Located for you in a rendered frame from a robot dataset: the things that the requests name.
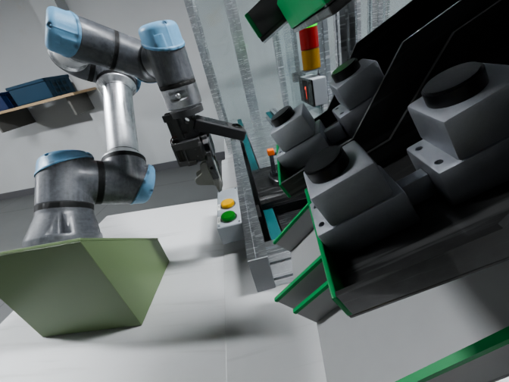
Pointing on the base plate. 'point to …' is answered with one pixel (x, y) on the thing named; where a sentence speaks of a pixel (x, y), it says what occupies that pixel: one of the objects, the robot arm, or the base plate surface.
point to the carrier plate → (262, 182)
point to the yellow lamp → (310, 59)
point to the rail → (251, 224)
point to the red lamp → (309, 38)
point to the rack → (345, 32)
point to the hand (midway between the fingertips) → (221, 186)
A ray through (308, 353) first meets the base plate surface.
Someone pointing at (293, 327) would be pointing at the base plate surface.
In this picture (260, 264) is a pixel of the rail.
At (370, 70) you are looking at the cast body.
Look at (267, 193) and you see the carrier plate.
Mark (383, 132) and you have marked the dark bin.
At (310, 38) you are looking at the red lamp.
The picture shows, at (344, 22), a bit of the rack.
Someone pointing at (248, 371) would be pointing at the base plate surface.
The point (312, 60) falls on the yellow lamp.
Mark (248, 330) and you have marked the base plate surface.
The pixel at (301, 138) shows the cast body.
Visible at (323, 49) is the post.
